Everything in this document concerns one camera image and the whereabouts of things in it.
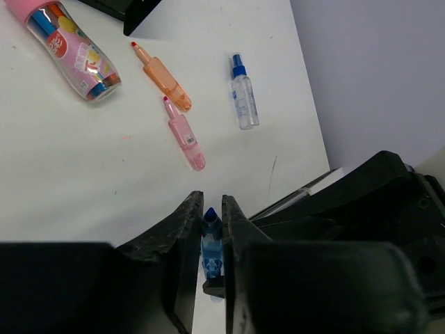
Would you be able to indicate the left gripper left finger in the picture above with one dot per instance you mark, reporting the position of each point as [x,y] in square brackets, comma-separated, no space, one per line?
[146,285]

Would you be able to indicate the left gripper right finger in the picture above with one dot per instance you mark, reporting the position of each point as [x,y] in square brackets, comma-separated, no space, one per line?
[316,286]

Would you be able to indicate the blue highlighter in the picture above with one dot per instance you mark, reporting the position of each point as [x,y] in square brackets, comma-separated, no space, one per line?
[211,244]

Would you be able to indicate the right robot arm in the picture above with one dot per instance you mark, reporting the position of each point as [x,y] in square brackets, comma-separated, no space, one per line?
[383,199]

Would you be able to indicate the pink highlighter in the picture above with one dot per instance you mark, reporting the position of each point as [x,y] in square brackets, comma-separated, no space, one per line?
[184,135]

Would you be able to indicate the clear blue-capped spray bottle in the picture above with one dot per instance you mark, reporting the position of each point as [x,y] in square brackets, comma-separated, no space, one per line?
[243,95]

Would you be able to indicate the orange highlighter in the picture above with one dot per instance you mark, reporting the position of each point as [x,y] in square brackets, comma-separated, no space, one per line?
[163,79]

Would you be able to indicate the pink-capped marker tube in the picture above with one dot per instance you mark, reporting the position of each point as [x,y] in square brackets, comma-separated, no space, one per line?
[83,64]

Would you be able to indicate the black slatted pen holder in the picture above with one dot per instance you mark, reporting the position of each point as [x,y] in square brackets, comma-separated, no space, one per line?
[130,12]

